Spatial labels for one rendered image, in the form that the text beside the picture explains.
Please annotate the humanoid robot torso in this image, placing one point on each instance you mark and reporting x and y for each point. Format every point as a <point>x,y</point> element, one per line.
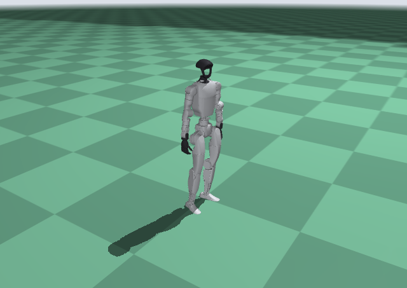
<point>203,105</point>

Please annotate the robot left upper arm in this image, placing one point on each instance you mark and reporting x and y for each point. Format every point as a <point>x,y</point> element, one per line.
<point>218,104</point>

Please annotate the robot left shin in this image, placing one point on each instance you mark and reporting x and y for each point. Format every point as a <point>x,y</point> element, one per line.
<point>208,175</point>

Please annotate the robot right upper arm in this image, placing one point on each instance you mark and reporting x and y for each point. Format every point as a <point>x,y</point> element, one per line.
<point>190,92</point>

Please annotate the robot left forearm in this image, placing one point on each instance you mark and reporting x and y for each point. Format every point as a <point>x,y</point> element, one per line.
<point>219,117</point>

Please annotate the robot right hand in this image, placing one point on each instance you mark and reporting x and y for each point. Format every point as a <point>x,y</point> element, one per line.
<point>184,145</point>

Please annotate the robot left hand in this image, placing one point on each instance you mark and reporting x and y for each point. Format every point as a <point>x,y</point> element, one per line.
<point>221,126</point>

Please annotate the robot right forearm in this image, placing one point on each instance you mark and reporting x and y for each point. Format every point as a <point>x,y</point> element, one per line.
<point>186,123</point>

